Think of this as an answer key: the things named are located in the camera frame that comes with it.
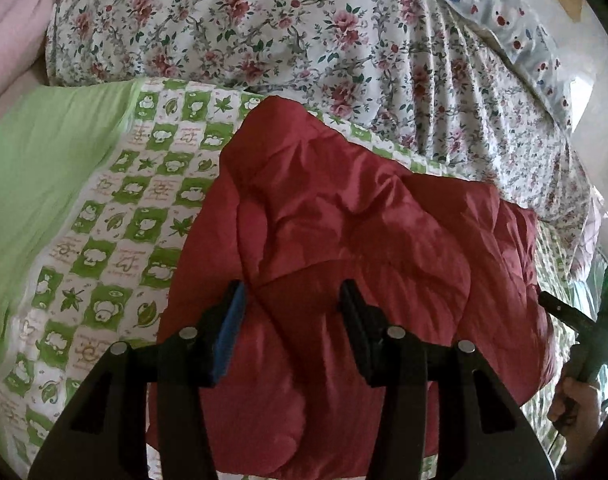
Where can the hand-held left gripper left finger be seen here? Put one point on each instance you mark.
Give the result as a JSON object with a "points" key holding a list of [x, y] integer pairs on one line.
{"points": [[229, 330]]}

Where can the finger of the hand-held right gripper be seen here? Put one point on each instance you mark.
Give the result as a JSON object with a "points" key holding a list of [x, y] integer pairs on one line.
{"points": [[566, 310]]}

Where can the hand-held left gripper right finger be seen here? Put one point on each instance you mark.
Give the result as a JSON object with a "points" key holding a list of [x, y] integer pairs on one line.
{"points": [[359, 325]]}

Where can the red quilted jacket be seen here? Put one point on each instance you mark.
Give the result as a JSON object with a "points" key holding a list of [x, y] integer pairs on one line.
{"points": [[344, 220]]}

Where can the person's right hand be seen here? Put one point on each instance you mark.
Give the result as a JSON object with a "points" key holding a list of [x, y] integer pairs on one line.
{"points": [[581, 410]]}

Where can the green checkered blanket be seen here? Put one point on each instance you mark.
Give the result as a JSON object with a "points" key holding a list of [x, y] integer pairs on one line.
{"points": [[134, 240]]}

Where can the white pillow with red print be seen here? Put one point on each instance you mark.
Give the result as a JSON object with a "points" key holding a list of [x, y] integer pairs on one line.
{"points": [[508, 25]]}

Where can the floral bed sheet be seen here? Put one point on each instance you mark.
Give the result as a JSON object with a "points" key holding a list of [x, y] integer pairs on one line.
{"points": [[284, 35]]}

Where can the pink quilt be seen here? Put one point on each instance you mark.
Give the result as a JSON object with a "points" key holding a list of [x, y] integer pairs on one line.
{"points": [[14, 35]]}

